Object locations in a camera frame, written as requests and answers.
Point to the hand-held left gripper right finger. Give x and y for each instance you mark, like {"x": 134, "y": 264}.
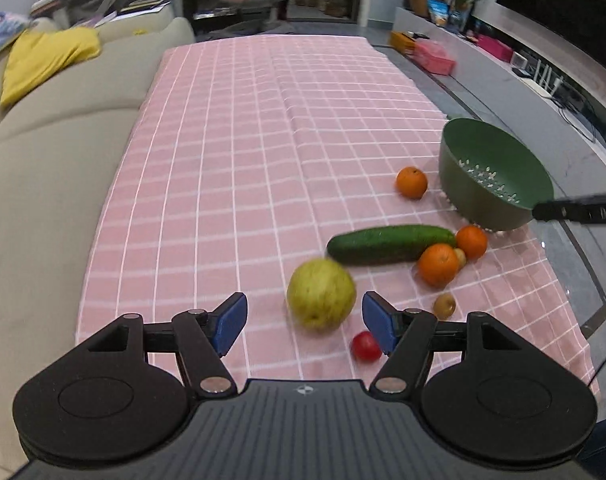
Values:
{"x": 378, "y": 322}

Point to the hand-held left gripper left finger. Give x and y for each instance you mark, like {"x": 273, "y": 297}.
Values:
{"x": 232, "y": 322}

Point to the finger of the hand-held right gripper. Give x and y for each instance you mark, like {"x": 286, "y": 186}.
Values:
{"x": 578, "y": 209}

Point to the red tomato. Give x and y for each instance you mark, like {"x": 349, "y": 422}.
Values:
{"x": 366, "y": 346}

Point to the yellow-green apple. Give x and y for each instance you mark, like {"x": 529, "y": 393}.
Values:
{"x": 322, "y": 294}

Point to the green cucumber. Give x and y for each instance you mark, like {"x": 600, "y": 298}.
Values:
{"x": 390, "y": 245}

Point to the orange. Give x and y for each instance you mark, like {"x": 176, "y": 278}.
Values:
{"x": 472, "y": 241}
{"x": 438, "y": 265}
{"x": 412, "y": 182}

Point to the green colander bowl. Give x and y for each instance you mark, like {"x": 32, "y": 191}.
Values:
{"x": 488, "y": 180}

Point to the white router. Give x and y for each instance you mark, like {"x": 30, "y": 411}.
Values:
{"x": 545, "y": 82}

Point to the grey television cabinet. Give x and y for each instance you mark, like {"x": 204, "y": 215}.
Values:
{"x": 488, "y": 80}

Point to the small white framed device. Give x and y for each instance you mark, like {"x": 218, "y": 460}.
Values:
{"x": 520, "y": 60}

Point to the pink checked tablecloth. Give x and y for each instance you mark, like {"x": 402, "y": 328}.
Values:
{"x": 233, "y": 160}

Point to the magenta box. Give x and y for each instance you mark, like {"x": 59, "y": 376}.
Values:
{"x": 495, "y": 49}

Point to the black television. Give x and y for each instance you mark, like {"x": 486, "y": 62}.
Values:
{"x": 573, "y": 15}

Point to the pink plastic basket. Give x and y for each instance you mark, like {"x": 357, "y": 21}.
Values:
{"x": 433, "y": 57}

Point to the beige sofa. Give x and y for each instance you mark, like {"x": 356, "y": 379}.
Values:
{"x": 43, "y": 200}

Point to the blue snack bag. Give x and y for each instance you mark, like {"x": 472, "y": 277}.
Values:
{"x": 438, "y": 12}

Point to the yellow box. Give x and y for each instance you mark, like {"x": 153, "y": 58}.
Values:
{"x": 402, "y": 42}

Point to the yellow cushion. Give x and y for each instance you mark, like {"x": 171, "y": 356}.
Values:
{"x": 43, "y": 60}

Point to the colourful magazine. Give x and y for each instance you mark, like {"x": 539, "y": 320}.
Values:
{"x": 3, "y": 30}

